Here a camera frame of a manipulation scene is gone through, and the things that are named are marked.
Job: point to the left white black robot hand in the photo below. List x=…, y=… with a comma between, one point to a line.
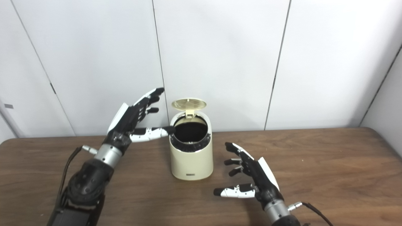
x=125, y=122

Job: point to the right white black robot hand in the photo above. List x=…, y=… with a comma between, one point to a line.
x=262, y=180

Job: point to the round cream bin lid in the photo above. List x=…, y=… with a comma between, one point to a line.
x=188, y=104

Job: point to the cream-colored bin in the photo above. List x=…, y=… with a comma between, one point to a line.
x=191, y=163

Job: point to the small grey wall tag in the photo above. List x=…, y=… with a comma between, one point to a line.
x=8, y=106

